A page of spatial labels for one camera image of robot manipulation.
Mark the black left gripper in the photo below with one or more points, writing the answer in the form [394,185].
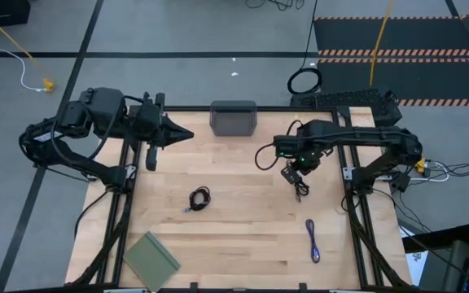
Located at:
[149,118]

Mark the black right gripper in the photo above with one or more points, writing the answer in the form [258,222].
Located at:
[303,151]

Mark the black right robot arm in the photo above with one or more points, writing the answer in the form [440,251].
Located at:
[381,136]

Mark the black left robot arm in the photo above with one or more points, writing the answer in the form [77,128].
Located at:
[104,106]

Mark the grey translucent plastic bin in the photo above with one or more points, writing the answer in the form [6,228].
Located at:
[233,119]

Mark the small black power box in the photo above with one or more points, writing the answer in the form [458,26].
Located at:
[400,182]

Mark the green spiral notebook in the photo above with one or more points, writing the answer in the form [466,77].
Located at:
[151,260]

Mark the white printed paper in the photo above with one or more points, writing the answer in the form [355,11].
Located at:
[415,260]

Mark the black hazard-striped floor mat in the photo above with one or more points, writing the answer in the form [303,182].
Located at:
[413,36]

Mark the silver bracket plate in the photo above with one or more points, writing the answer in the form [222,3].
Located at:
[124,290]
[130,171]
[348,173]

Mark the black aluminium table frame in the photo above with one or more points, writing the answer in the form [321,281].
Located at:
[271,108]

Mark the black frame clamp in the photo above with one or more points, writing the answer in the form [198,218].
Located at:
[303,287]
[194,287]

